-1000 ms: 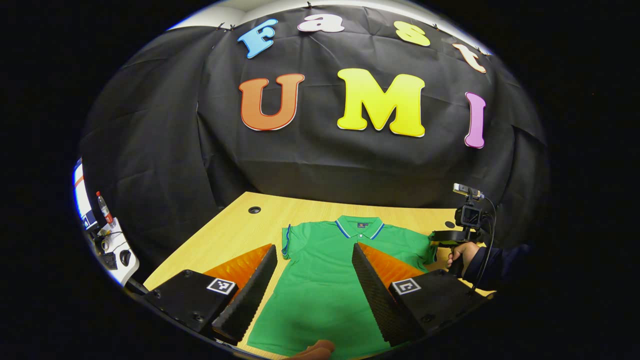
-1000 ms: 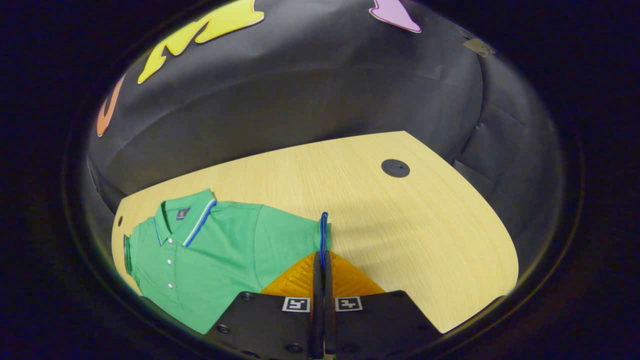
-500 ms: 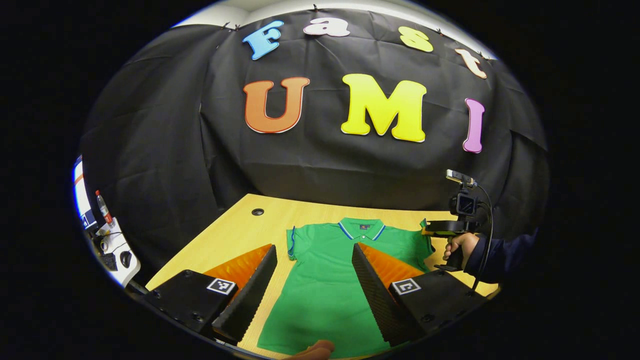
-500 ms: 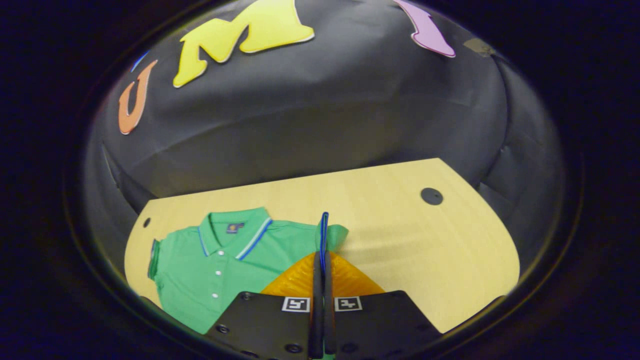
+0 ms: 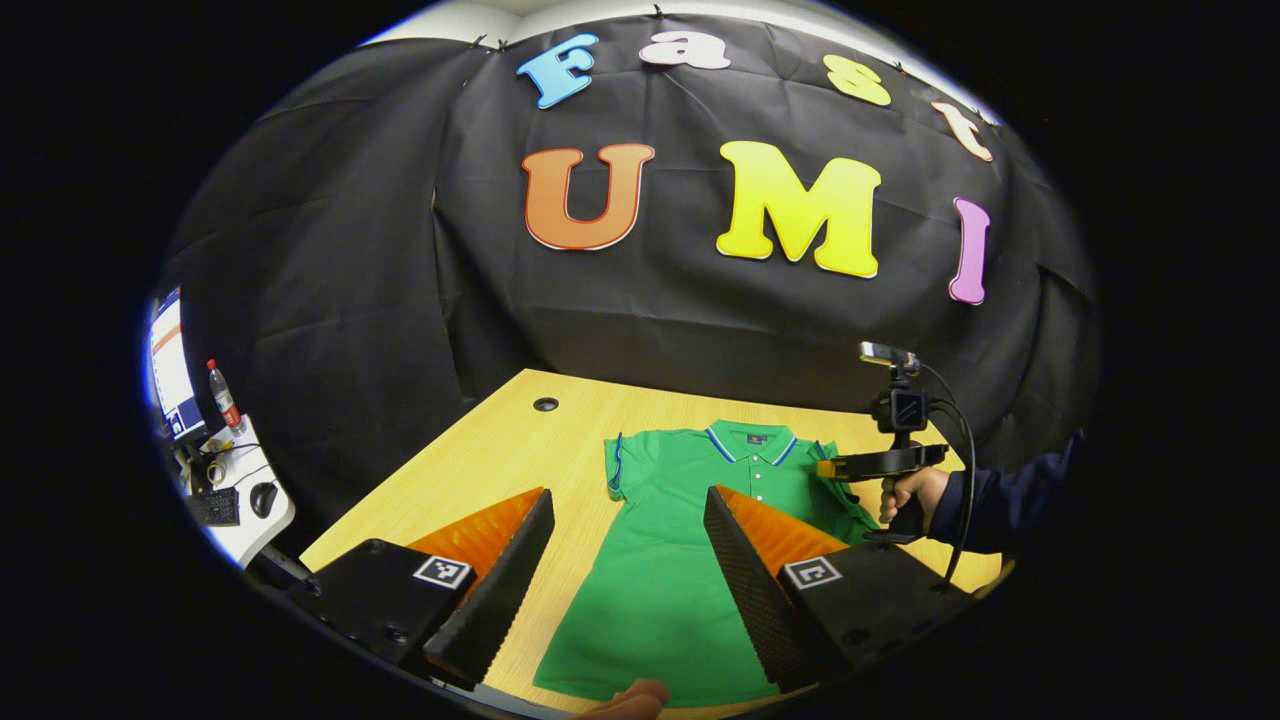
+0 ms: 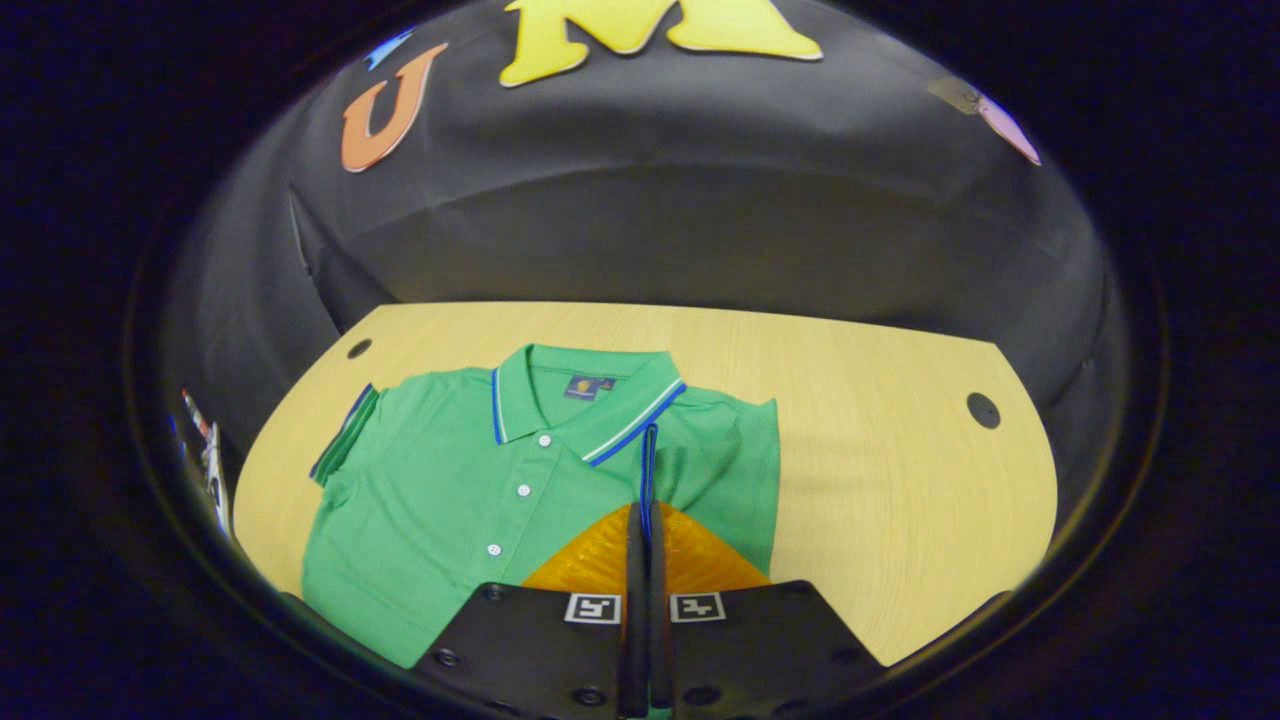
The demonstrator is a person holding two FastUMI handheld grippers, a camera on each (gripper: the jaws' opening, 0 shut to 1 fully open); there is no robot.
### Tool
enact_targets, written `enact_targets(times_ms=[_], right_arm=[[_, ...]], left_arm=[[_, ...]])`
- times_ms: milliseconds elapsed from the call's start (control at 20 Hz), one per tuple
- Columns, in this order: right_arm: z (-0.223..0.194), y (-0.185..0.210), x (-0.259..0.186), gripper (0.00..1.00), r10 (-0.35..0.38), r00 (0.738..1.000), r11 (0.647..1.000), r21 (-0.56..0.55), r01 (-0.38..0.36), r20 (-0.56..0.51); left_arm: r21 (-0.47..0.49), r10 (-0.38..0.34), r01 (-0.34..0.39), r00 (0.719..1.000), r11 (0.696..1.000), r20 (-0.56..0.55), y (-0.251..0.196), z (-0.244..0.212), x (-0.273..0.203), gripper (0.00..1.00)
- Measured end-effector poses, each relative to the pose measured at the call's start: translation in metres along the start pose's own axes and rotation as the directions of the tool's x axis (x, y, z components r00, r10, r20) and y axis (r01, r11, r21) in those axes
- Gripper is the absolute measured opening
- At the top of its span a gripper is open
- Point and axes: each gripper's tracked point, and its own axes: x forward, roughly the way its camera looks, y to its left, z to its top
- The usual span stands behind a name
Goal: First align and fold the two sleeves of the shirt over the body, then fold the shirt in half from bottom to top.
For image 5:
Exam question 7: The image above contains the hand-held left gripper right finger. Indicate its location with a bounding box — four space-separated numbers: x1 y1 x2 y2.
703 485 976 693

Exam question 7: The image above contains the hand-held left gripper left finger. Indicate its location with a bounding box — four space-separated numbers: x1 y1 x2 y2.
290 487 557 691

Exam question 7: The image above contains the green T-shirt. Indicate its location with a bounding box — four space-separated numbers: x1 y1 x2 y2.
532 420 881 709

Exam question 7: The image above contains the white desk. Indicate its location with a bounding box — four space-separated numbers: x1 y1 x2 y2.
163 415 298 571

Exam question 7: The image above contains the black backdrop cloth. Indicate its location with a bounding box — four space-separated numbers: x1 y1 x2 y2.
160 12 1101 561

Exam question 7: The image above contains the black keyboard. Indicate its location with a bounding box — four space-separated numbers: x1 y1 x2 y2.
187 486 242 529

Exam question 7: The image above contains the clear bottle with red label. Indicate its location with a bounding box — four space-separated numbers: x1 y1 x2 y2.
205 358 243 433

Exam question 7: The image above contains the computer monitor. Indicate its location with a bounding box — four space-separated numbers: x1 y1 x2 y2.
148 287 209 443

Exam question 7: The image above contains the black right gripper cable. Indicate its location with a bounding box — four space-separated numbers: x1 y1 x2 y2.
920 362 978 593

